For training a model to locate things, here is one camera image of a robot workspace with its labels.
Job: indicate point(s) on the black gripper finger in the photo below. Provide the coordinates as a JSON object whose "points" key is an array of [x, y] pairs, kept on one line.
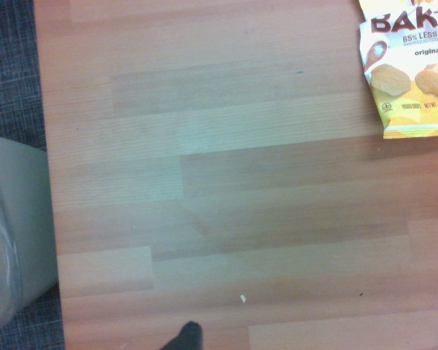
{"points": [[186, 337]]}

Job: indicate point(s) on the small white paper scrap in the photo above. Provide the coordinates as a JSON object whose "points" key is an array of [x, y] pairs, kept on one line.
{"points": [[242, 299]]}

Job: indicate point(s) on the grey trash bin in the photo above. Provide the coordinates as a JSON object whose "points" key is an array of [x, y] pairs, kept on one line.
{"points": [[31, 218]]}

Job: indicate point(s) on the yellow baked chip bag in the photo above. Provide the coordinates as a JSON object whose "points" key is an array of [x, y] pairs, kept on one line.
{"points": [[405, 91]]}

